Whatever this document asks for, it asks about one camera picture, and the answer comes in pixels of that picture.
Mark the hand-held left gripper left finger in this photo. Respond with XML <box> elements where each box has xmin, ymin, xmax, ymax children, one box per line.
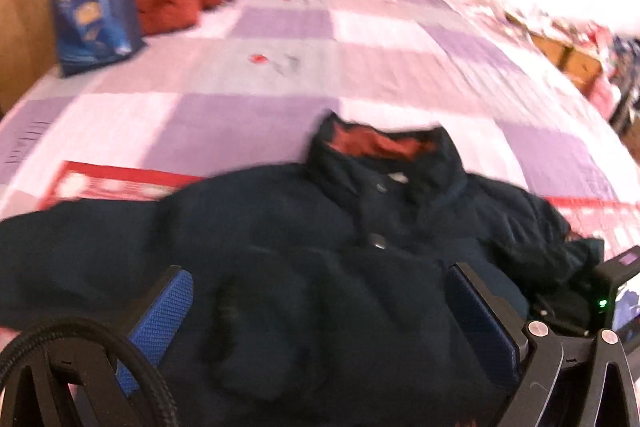
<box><xmin>0</xmin><ymin>265</ymin><xmax>194</xmax><ymax>427</ymax></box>

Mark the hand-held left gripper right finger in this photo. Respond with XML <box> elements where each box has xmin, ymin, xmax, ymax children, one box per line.
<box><xmin>446</xmin><ymin>263</ymin><xmax>640</xmax><ymax>427</ymax></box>

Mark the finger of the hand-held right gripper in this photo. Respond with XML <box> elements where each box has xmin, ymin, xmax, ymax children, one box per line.
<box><xmin>532</xmin><ymin>291</ymin><xmax>598</xmax><ymax>337</ymax></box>

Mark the dark navy jacket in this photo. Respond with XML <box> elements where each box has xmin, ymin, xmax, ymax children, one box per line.
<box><xmin>0</xmin><ymin>112</ymin><xmax>606</xmax><ymax>427</ymax></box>

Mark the pink bag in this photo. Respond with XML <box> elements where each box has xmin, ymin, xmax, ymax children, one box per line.
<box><xmin>591</xmin><ymin>81</ymin><xmax>617</xmax><ymax>118</ymax></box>

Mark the wooden nightstand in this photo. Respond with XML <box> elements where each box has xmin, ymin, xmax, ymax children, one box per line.
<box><xmin>529</xmin><ymin>31</ymin><xmax>604</xmax><ymax>84</ymax></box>

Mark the pile of clutter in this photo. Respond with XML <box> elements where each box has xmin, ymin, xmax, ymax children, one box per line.
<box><xmin>500</xmin><ymin>0</ymin><xmax>640</xmax><ymax>58</ymax></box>

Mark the purple checked quilt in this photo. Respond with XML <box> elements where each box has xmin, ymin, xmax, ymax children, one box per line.
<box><xmin>0</xmin><ymin>0</ymin><xmax>632</xmax><ymax>220</ymax></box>

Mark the blue shopping bag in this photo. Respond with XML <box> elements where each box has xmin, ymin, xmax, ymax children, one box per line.
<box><xmin>49</xmin><ymin>0</ymin><xmax>149</xmax><ymax>78</ymax></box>

